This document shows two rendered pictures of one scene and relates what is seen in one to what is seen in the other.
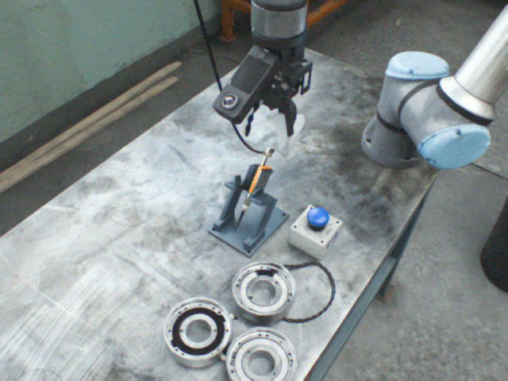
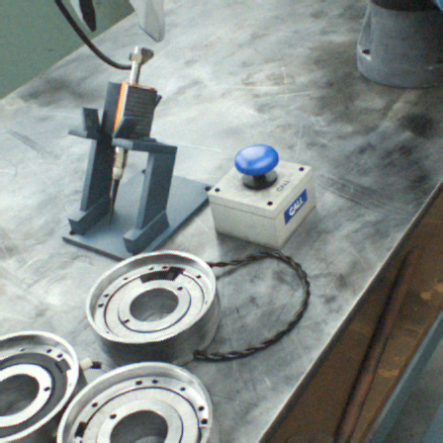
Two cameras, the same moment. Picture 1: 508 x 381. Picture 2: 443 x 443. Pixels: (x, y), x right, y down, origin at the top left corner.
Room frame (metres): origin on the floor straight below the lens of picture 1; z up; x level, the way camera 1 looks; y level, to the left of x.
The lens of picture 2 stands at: (-0.03, -0.15, 1.24)
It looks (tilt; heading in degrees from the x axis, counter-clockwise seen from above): 37 degrees down; 7
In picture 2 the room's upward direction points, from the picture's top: 12 degrees counter-clockwise
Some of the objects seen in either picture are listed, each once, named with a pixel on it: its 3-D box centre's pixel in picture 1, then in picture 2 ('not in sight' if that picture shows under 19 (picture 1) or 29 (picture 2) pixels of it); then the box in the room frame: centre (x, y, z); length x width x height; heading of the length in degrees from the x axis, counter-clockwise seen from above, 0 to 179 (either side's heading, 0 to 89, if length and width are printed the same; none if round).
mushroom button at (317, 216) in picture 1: (317, 222); (258, 175); (0.55, -0.11, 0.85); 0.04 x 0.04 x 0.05
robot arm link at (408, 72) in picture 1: (413, 88); not in sight; (0.82, -0.31, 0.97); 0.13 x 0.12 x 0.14; 14
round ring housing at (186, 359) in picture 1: (198, 332); (16, 401); (0.34, 0.08, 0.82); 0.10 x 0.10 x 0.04
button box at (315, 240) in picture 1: (317, 229); (266, 195); (0.55, -0.11, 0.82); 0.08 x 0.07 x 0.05; 146
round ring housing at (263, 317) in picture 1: (263, 292); (155, 311); (0.42, -0.02, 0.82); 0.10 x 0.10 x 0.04
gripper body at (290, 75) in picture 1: (278, 63); not in sight; (0.62, -0.02, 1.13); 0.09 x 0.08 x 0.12; 144
